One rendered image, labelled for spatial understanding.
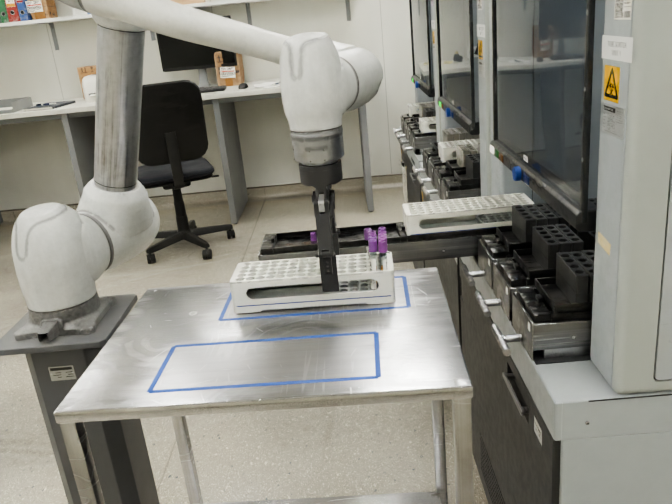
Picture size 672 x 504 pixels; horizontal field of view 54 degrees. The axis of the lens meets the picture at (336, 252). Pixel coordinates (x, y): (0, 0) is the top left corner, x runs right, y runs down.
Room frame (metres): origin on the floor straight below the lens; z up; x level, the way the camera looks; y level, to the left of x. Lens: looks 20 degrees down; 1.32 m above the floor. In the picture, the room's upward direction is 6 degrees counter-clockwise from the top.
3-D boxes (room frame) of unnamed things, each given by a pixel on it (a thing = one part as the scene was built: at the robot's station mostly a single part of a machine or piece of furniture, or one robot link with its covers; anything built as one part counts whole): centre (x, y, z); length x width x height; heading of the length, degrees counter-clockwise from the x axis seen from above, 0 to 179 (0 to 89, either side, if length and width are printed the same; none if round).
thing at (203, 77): (4.83, 0.81, 1.13); 0.54 x 0.18 x 0.46; 82
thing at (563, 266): (1.03, -0.40, 0.85); 0.12 x 0.02 x 0.06; 177
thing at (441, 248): (1.50, -0.14, 0.78); 0.73 x 0.14 x 0.09; 88
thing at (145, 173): (3.99, 0.93, 0.52); 0.64 x 0.60 x 1.05; 18
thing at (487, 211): (1.49, -0.32, 0.83); 0.30 x 0.10 x 0.06; 88
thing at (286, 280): (1.14, 0.05, 0.85); 0.30 x 0.10 x 0.06; 86
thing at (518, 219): (1.34, -0.41, 0.85); 0.12 x 0.02 x 0.06; 179
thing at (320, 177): (1.13, 0.01, 1.03); 0.08 x 0.07 x 0.09; 176
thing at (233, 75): (4.88, 0.62, 1.02); 0.22 x 0.17 x 0.24; 178
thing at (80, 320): (1.41, 0.65, 0.73); 0.22 x 0.18 x 0.06; 178
